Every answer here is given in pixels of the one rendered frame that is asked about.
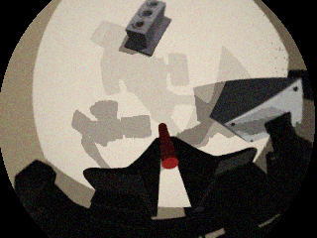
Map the red peg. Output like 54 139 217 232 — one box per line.
158 123 178 170

